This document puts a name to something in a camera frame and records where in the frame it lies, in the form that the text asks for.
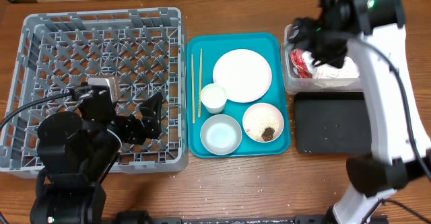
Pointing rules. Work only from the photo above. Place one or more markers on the white napkin waste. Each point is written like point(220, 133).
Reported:
point(348, 71)

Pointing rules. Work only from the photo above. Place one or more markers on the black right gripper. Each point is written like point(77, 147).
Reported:
point(316, 44)

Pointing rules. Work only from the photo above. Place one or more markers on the large white round plate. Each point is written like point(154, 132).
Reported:
point(244, 74)

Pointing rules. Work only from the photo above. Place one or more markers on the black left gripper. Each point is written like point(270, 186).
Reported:
point(150, 125)

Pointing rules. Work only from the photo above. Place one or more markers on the grey-white round bowl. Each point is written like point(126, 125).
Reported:
point(221, 134)

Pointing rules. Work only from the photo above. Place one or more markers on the teal plastic serving tray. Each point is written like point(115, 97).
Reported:
point(214, 46)

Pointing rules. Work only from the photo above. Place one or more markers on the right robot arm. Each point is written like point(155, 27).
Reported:
point(372, 33)

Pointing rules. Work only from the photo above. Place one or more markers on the black rectangular waste tray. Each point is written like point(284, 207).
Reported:
point(332, 123)

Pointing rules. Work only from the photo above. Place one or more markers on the red snack wrapper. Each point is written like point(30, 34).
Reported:
point(299, 64)

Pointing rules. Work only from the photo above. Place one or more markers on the right wooden chopstick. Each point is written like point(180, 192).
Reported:
point(200, 81)

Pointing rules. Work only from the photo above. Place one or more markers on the pink round bowl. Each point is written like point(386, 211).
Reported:
point(260, 116)

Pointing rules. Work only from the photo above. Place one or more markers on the grey plastic dish rack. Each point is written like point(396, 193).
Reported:
point(143, 48)

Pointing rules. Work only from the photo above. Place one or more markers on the clear plastic waste bin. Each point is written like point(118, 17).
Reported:
point(293, 84)

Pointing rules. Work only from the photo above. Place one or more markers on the brown food scrap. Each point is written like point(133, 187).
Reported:
point(268, 134)

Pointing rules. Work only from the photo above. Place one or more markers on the white paper cup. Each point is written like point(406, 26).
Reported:
point(214, 98)

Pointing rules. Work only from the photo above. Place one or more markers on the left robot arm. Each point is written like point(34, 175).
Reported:
point(78, 149)

